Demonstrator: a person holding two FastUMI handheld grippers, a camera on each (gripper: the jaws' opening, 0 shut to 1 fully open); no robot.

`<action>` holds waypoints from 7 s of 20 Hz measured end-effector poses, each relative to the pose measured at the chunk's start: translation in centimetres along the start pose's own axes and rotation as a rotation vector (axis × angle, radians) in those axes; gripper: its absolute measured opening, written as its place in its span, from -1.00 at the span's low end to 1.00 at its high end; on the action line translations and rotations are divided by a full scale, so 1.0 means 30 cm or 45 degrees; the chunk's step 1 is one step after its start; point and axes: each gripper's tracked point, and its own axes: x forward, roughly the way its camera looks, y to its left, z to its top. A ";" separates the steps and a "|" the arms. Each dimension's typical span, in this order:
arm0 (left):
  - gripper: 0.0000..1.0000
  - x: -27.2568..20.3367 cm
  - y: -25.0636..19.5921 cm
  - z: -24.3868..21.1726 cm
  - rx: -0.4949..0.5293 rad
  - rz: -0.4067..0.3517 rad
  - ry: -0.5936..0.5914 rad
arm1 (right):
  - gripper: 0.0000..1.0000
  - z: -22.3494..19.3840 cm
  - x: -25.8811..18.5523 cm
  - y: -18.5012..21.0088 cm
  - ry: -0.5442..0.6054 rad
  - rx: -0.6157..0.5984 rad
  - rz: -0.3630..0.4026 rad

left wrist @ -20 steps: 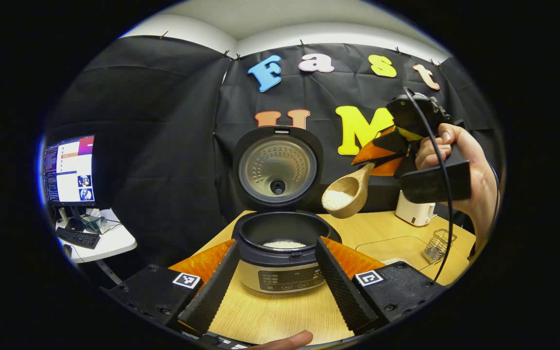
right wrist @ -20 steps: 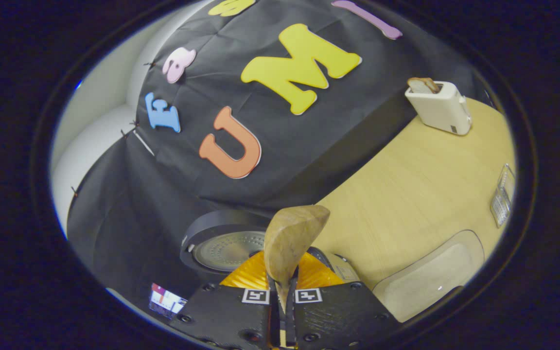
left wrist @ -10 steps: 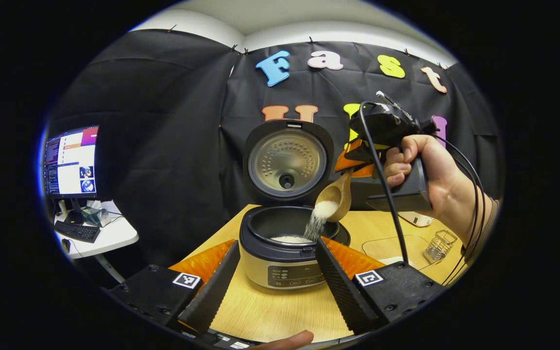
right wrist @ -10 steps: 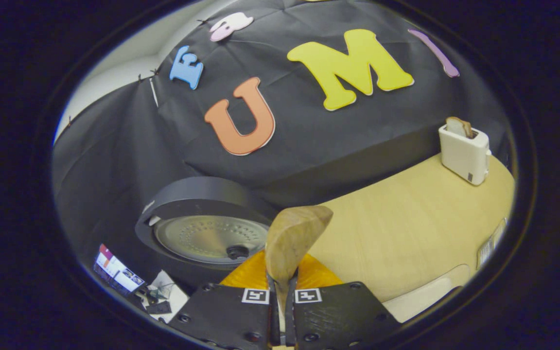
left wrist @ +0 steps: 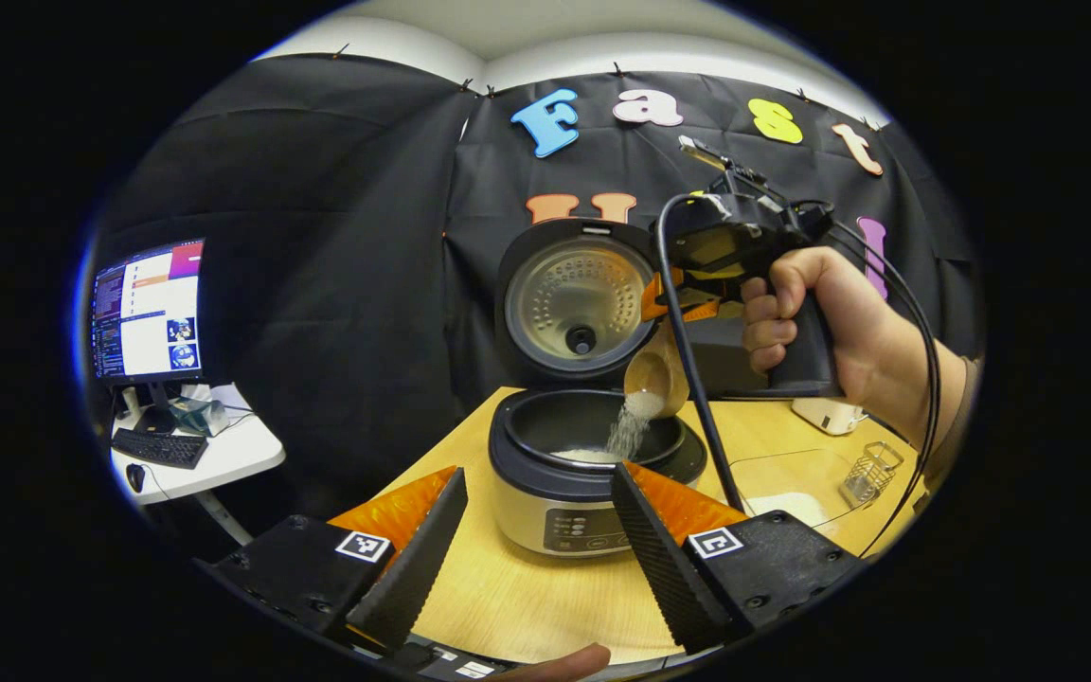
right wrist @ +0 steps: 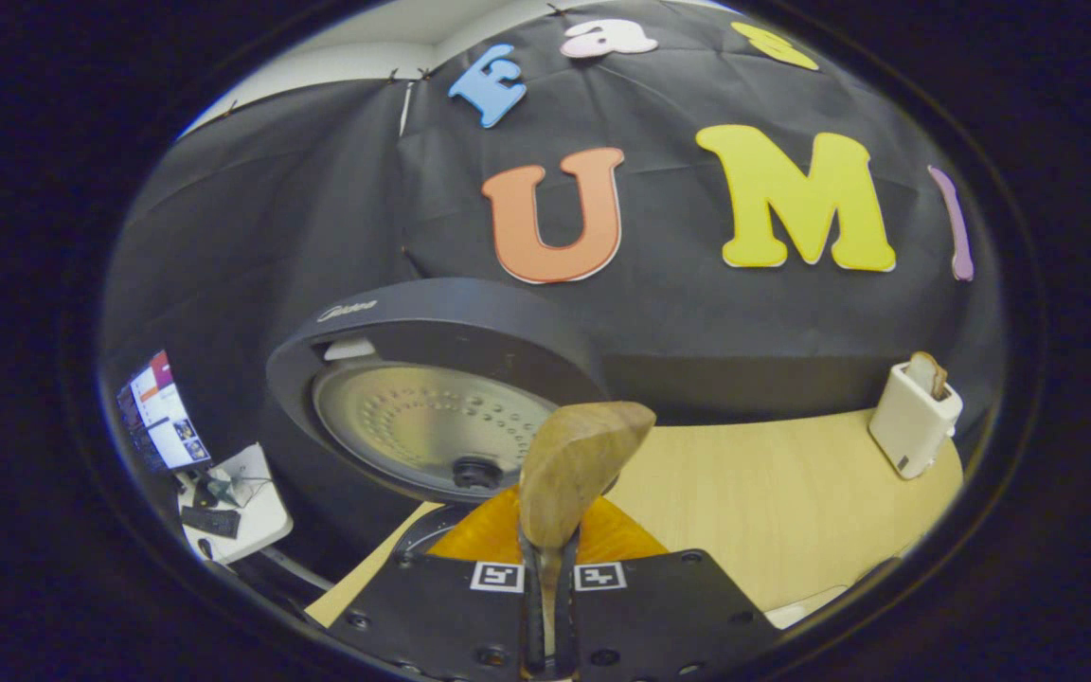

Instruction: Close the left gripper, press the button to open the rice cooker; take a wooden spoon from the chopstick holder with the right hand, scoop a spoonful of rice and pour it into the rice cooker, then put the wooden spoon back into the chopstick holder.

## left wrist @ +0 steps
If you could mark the computer monitor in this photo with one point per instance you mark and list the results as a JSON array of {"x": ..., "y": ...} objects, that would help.
[{"x": 152, "y": 313}]

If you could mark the black keyboard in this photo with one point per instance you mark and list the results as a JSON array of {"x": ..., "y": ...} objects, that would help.
[{"x": 162, "y": 448}]

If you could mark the white side table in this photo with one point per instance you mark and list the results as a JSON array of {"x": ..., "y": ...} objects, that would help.
[{"x": 233, "y": 455}]

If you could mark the crumpled plastic bag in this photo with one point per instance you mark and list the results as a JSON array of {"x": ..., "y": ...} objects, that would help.
[{"x": 197, "y": 417}]

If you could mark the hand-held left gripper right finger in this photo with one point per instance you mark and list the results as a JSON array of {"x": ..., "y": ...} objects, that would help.
[{"x": 654, "y": 559}]

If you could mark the white toaster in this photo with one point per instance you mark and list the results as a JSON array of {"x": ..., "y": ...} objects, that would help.
[{"x": 830, "y": 415}]

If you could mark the black and silver rice cooker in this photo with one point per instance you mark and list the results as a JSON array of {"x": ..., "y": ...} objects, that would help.
[{"x": 545, "y": 474}]

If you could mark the clear container of rice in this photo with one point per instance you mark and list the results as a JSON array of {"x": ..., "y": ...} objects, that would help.
[{"x": 787, "y": 507}]

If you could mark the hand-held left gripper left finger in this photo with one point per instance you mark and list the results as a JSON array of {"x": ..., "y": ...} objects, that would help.
[{"x": 427, "y": 559}]

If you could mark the black computer mouse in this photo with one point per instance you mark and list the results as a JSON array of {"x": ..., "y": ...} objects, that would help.
[{"x": 135, "y": 477}]

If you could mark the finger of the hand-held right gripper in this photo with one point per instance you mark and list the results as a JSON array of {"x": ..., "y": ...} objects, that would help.
[{"x": 654, "y": 298}]

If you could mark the wooden spoon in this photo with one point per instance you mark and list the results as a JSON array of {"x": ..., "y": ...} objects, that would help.
[{"x": 659, "y": 379}]

